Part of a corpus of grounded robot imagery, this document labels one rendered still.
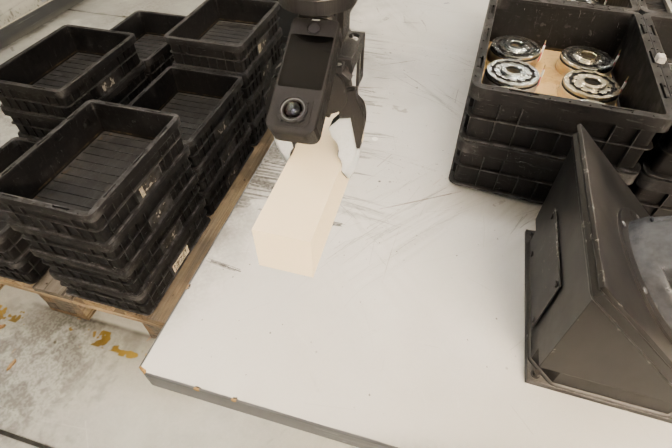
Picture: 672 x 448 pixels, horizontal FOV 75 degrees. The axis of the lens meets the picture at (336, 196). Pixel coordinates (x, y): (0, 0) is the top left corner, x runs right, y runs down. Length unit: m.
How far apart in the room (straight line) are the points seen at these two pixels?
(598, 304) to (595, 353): 0.11
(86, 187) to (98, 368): 0.57
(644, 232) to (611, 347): 0.15
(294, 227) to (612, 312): 0.34
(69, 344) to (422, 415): 1.26
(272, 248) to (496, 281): 0.44
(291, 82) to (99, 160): 1.07
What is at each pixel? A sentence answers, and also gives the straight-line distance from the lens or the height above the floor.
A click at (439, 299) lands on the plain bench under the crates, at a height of 0.70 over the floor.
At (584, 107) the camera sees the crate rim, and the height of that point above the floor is 0.93.
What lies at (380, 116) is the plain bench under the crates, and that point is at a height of 0.70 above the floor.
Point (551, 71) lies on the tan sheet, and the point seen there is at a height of 0.83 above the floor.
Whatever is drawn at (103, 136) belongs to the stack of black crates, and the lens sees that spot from 1.51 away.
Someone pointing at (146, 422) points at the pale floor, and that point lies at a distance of 1.47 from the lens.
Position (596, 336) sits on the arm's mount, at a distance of 0.60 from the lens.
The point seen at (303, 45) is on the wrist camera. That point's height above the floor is 1.13.
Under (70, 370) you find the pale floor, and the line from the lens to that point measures 1.63.
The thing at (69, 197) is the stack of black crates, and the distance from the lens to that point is 1.34.
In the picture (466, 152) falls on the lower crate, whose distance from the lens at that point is 0.83.
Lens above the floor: 1.31
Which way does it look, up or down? 46 degrees down
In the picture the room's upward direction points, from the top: straight up
